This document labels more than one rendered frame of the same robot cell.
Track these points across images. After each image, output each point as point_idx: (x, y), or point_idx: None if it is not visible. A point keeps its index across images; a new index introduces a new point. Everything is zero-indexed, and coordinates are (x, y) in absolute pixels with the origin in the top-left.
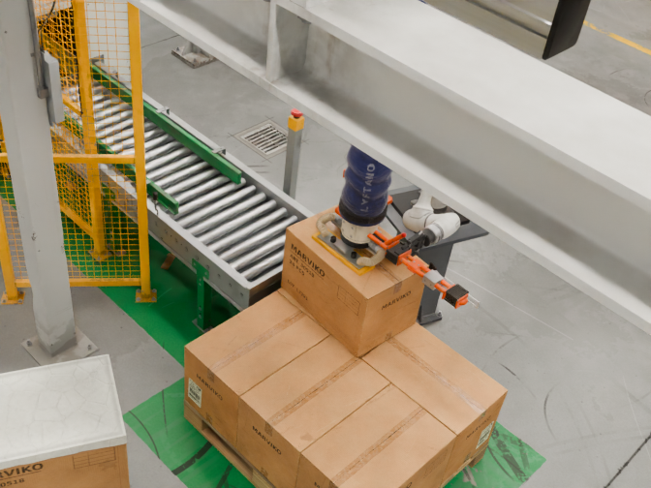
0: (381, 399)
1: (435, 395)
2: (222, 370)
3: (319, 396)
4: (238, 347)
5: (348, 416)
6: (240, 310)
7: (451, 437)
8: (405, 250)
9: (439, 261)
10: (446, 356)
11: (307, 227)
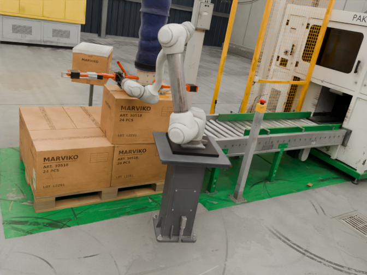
0: (70, 123)
1: (57, 133)
2: None
3: (86, 115)
4: None
5: (68, 116)
6: None
7: (29, 129)
8: (116, 73)
9: (169, 183)
10: (79, 144)
11: None
